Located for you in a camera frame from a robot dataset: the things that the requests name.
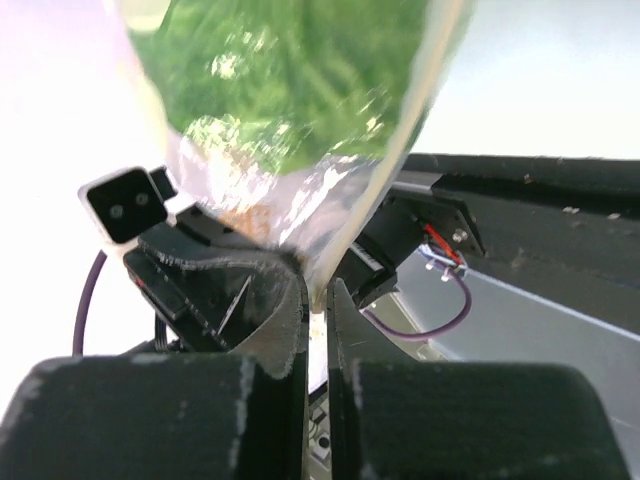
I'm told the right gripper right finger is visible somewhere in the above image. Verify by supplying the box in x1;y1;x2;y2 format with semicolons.
326;280;630;479

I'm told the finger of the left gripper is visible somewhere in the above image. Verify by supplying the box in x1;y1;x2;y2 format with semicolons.
123;234;300;350

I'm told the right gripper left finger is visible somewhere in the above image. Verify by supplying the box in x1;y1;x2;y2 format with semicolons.
0;259;309;480

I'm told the clear polka dot zip bag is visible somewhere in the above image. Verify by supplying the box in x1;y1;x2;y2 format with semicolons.
105;1;475;305

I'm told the green fake lettuce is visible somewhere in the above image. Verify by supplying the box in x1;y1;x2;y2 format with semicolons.
119;1;442;174

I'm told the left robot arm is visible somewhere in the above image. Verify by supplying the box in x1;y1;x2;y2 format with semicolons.
123;190;485;352

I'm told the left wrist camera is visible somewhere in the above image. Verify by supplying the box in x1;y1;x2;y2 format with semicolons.
78;166;177;245

